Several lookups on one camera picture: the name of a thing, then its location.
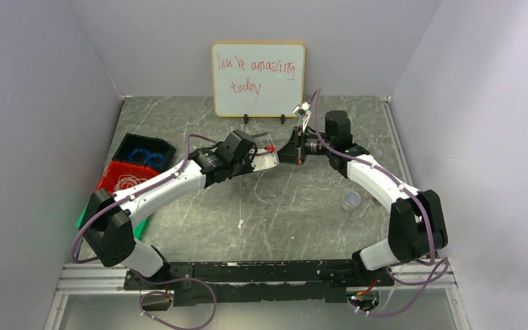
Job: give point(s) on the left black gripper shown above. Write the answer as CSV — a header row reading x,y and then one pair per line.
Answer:
x,y
247,161

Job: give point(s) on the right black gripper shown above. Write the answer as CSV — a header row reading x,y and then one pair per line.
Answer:
x,y
297,147

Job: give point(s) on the black cable spool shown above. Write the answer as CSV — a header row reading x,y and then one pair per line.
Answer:
x,y
260,136

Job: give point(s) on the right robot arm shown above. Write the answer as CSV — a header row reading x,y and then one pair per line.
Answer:
x,y
416,225

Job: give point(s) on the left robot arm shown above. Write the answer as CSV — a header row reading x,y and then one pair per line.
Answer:
x,y
109,218

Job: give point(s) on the black bin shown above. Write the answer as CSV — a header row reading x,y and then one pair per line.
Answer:
x,y
153,152

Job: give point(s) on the clear round container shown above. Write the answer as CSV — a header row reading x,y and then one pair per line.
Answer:
x,y
350,201

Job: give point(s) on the yellow-framed whiteboard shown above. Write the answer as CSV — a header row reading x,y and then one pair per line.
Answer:
x,y
257,79

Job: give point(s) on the green bin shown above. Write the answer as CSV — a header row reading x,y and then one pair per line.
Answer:
x,y
138,231

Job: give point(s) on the red bin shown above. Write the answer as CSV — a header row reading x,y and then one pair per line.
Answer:
x,y
123,175

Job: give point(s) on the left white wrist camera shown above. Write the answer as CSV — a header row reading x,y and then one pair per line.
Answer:
x,y
264,158

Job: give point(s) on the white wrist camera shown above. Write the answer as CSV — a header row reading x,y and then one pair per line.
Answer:
x,y
303,112
264,158

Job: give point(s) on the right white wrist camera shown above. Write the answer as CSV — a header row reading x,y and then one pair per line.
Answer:
x,y
303,112

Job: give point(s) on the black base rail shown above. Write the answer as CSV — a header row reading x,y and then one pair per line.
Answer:
x,y
331,280

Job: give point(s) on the aluminium frame rail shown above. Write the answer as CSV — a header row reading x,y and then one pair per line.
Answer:
x,y
421,274

